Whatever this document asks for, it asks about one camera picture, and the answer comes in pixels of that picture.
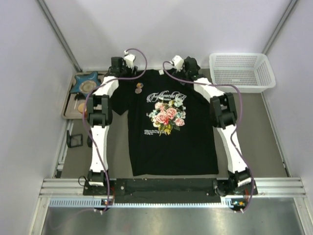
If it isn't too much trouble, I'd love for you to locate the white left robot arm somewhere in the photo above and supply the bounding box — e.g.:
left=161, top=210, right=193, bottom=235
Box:
left=84, top=54, right=137, bottom=195

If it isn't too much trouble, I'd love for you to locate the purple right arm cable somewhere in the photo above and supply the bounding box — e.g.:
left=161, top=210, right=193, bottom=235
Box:
left=162, top=61, right=255, bottom=212

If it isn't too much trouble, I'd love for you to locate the brown rectangular tray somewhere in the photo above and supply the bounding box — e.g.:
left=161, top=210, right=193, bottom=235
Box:
left=61, top=71, right=105, bottom=119

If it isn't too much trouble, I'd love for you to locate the aluminium frame rail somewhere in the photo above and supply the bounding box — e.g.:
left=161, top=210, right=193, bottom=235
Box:
left=30, top=178, right=313, bottom=235

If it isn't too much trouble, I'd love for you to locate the white perforated plastic basket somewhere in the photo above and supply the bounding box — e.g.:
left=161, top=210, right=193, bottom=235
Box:
left=209, top=53, right=276, bottom=93

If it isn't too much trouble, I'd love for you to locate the grey slotted cable duct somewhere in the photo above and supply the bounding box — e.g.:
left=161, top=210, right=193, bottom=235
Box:
left=47, top=194, right=248, bottom=208

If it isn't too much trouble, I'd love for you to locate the black floral t-shirt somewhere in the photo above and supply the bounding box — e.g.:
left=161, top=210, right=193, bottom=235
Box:
left=111, top=70, right=219, bottom=176

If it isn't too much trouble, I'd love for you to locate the white round brooch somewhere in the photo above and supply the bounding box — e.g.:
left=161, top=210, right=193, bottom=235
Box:
left=135, top=88, right=142, bottom=94

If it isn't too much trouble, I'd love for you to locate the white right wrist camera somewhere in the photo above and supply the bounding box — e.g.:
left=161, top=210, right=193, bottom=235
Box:
left=170, top=55, right=184, bottom=71

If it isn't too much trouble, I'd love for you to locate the black box with yellow brooch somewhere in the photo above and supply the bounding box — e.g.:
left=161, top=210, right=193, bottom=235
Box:
left=66, top=130, right=83, bottom=148

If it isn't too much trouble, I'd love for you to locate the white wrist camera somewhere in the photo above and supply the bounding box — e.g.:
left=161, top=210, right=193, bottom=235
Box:
left=124, top=50, right=136, bottom=69
left=170, top=55, right=184, bottom=71

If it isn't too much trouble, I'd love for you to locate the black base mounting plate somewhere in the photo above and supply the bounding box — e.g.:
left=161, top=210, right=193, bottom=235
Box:
left=83, top=178, right=257, bottom=196

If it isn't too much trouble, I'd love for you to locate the black box with pink brooch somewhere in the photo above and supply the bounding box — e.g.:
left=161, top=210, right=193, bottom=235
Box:
left=87, top=136, right=93, bottom=148

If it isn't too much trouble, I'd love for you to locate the blue star-shaped dish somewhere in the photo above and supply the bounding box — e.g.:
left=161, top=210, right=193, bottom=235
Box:
left=69, top=71, right=101, bottom=96

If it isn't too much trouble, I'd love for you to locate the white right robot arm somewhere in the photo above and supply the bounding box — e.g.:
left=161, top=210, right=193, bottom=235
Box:
left=169, top=55, right=254, bottom=199

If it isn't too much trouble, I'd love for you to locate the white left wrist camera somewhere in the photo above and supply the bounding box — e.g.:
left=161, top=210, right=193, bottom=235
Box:
left=124, top=50, right=136, bottom=69

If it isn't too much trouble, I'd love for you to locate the orange cup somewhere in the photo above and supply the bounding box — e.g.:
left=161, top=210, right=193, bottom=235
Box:
left=77, top=103, right=87, bottom=114

